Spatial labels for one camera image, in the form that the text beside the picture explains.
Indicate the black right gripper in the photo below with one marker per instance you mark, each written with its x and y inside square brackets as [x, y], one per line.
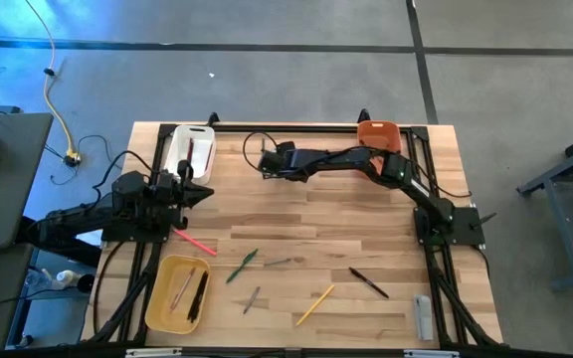
[286, 161]

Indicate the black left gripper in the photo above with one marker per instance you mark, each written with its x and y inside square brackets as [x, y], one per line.
[177, 194]

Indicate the white plastic bin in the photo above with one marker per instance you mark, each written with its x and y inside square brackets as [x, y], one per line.
[199, 171]

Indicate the red brown pencil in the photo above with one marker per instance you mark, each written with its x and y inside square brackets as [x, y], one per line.
[208, 156]

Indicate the dark brown pencil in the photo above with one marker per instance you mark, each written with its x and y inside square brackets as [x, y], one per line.
[189, 156]

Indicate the pink red pencil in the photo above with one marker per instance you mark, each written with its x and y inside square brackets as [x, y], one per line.
[195, 242]

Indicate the green pen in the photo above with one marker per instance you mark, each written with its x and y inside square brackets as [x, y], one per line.
[242, 266]

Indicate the black pen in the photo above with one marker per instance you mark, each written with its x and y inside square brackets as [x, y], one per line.
[368, 282]
[193, 308]
[202, 291]

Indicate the clear purple pen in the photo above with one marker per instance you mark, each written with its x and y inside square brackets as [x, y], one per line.
[182, 290]

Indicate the grey crayon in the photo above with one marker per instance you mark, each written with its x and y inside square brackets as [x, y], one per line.
[277, 262]
[251, 300]

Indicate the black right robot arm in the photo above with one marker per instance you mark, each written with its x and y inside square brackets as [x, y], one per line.
[346, 159]

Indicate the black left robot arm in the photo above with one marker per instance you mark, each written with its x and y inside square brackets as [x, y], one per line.
[117, 209]

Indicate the black table clamp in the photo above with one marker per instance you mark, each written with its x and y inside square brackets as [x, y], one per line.
[213, 117]
[363, 116]

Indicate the orange plastic bin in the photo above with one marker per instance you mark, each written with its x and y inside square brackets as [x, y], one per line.
[378, 134]

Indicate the yellow plastic bin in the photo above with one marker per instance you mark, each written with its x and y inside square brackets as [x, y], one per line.
[164, 298]

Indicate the white paper sheet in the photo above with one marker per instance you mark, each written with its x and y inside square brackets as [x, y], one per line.
[89, 238]

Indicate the yellow black power plug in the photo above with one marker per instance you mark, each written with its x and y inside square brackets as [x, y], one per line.
[71, 159]

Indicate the black desk leg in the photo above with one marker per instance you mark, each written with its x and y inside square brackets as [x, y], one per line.
[67, 251]

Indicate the black round lid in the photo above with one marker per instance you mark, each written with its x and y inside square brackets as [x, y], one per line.
[86, 282]

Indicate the yellow pencil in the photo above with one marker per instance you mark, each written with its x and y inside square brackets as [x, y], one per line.
[315, 305]

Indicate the clear plastic bottle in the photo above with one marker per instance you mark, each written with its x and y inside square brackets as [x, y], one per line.
[62, 277]

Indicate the dark grey desk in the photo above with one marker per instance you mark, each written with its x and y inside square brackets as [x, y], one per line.
[3, 189]

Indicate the blue grey metal table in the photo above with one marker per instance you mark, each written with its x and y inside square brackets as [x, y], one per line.
[565, 233]

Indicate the black aluminium table frame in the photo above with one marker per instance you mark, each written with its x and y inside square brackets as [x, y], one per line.
[316, 128]

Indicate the white metal bracket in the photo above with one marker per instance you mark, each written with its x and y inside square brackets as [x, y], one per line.
[431, 354]
[153, 352]

